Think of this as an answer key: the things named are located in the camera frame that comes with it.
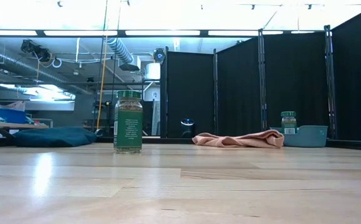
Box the black monitor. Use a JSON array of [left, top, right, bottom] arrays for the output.
[[142, 100, 155, 136]]

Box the dark teal cloth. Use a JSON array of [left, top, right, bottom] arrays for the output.
[[13, 126, 98, 148]]

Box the round black ceiling device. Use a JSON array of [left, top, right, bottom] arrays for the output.
[[153, 47, 166, 65]]

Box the pink folded cloth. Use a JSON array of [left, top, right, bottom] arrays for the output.
[[192, 129, 285, 149]]

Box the green lid spice jar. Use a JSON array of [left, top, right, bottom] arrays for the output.
[[280, 111, 298, 135], [113, 90, 144, 154]]

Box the white cylinder fixture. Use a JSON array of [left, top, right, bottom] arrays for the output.
[[144, 62, 162, 80]]

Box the black fabric partition panel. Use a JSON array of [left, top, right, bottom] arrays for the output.
[[331, 2, 361, 142], [263, 30, 330, 138], [216, 37, 262, 136], [166, 51, 215, 138]]

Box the yellow hanging cable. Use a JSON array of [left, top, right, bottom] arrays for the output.
[[95, 34, 109, 131]]

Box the wooden background desk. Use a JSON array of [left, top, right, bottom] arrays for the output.
[[0, 122, 50, 129]]

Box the large grey ceiling duct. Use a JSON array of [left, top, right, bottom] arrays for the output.
[[0, 42, 91, 94]]

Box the black table frame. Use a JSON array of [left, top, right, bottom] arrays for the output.
[[0, 135, 361, 152]]

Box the black tower air purifier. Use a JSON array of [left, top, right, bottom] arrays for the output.
[[180, 118, 195, 139]]

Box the black hanging cable bundle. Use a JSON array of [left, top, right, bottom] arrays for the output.
[[20, 39, 52, 63]]

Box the black ceiling lamp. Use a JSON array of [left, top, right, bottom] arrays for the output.
[[119, 63, 140, 72]]

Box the ceiling light strip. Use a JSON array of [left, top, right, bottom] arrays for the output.
[[0, 29, 38, 36], [43, 30, 118, 37], [124, 30, 201, 36], [208, 30, 284, 36]]

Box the blue storage box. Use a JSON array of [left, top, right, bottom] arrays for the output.
[[0, 108, 27, 124]]

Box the light blue plastic bin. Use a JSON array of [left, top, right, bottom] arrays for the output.
[[270, 124, 329, 148]]

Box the silver flexible ventilation duct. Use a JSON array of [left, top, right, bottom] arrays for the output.
[[106, 37, 134, 65]]

